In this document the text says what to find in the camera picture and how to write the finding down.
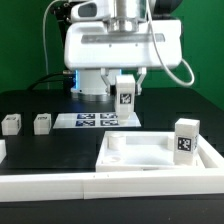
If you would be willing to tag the white marker sheet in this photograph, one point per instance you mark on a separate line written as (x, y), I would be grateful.
(93, 120)

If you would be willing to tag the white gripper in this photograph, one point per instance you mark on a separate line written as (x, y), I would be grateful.
(90, 46)

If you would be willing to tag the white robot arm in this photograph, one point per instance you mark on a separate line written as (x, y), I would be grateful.
(128, 15)

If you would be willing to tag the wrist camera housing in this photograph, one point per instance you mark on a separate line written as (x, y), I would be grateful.
(93, 10)

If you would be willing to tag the white U-shaped obstacle fence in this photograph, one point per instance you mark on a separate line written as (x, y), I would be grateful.
(118, 184)

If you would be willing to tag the white square tabletop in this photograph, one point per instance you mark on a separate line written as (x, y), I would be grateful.
(139, 151)

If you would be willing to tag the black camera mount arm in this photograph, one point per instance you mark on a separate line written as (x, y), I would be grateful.
(62, 13)

